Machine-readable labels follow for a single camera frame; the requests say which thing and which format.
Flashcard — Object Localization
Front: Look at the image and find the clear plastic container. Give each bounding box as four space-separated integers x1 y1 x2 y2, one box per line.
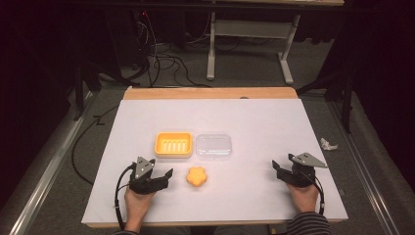
195 132 234 162

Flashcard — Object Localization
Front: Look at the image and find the black floor cable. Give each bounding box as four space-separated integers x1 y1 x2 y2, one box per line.
70 103 121 186

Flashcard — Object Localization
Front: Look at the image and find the yellow soap dish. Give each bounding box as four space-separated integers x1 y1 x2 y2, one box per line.
153 131 194 160

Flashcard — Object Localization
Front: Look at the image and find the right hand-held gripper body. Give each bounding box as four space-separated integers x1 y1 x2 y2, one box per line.
284 152 329 189

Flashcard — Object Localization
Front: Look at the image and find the bundle of black cables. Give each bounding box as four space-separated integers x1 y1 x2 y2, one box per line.
131 11 213 89

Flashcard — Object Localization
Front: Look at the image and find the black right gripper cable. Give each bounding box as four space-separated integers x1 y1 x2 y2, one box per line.
306 172 327 216

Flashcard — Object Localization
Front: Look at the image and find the person's left hand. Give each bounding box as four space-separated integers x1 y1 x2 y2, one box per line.
123 187 157 231

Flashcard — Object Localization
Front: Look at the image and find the orange flower-shaped soap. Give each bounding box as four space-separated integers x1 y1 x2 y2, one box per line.
186 165 208 188

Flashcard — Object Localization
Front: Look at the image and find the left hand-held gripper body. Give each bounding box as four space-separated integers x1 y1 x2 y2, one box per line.
128 156 159 196

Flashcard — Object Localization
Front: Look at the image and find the crumpled white paper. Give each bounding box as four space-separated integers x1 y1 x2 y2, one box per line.
319 137 340 152

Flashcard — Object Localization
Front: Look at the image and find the person's right hand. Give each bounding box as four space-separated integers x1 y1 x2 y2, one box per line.
285 181 320 214

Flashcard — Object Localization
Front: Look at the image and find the white metal desk frame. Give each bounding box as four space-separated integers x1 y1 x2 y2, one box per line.
206 11 303 86

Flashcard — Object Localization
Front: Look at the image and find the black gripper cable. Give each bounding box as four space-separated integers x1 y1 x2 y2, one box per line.
114 164 137 231
306 172 327 216

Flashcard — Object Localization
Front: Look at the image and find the black metal stand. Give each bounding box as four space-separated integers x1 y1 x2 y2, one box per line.
296 63 355 135
72 60 142 122

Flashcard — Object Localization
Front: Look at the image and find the grey metal floor rail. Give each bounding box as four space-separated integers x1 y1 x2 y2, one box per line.
0 90 96 235
327 99 404 235

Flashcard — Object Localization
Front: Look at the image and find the white table sheet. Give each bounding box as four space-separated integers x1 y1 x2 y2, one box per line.
80 98 349 227

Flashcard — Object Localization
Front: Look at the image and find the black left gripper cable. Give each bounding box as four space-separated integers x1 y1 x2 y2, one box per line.
114 164 137 231

